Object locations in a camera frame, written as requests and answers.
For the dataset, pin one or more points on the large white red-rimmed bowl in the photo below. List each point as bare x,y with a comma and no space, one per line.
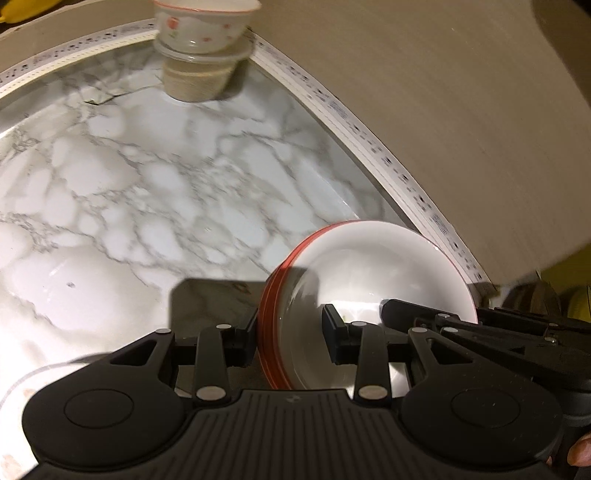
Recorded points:
267,323

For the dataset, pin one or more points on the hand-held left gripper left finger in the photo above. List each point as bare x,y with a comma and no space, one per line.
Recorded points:
240,344

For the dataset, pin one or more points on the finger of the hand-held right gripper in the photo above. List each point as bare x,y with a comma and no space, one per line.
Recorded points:
434,314
498,341

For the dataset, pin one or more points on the yellow mug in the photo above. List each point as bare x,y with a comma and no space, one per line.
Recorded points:
23,9

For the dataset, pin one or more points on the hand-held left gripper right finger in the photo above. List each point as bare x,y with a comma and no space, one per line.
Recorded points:
337,334

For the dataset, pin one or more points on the white red-dotted bowl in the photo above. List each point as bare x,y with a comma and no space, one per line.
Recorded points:
383,267

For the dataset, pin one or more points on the white floral plate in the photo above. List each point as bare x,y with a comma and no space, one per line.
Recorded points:
18,392

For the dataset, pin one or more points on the clear plastic container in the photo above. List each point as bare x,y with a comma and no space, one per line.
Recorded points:
198,74

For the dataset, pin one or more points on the white patterned edging strip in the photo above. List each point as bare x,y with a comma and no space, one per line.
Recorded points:
383,157

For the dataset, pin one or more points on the white floral bowl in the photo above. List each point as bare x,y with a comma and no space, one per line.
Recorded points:
203,25

